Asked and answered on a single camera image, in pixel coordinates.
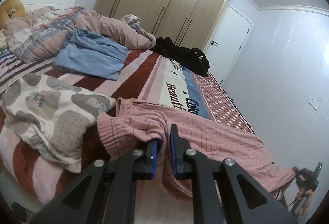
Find blue folded garment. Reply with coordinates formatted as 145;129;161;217
53;29;128;81

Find person's right hand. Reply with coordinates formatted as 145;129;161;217
295;188;313;218

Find bear print cream cloth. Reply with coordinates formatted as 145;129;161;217
2;73;115;173

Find white door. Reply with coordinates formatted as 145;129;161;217
206;6;253;83

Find black clothes pile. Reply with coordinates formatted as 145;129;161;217
151;37;210;77

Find white wall socket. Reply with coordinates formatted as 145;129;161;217
309;98;321;111

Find orange plush toy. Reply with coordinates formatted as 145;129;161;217
0;0;27;29

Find striped polka-dot bed blanket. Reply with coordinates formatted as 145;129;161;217
0;48;258;205

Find pink striped quilt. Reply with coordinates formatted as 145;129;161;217
4;6;156;63

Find pink checked pants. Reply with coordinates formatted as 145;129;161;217
96;98;295;202

